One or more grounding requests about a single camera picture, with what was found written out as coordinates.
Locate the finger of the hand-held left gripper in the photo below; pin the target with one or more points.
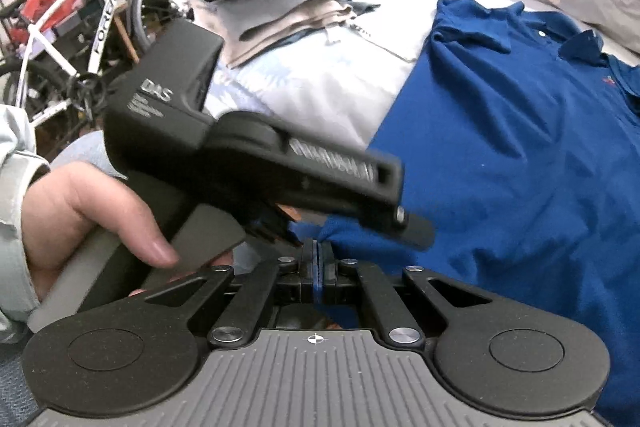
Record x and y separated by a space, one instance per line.
415 229

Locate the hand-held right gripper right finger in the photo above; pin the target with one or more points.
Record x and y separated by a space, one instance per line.
324 267

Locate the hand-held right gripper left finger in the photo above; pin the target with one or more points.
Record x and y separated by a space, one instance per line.
310 267

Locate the blue polo shirt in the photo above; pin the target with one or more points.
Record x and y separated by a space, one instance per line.
500 157

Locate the person's left hand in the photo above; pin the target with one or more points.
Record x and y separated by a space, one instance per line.
65 217

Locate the white bicycle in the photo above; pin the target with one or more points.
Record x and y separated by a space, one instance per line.
107 19

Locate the beige folded garment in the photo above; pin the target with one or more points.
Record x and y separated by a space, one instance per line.
280 34

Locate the grey folded garment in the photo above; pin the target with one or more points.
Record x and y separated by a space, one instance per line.
280 4

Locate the red bag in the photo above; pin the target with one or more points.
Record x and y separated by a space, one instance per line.
50 4

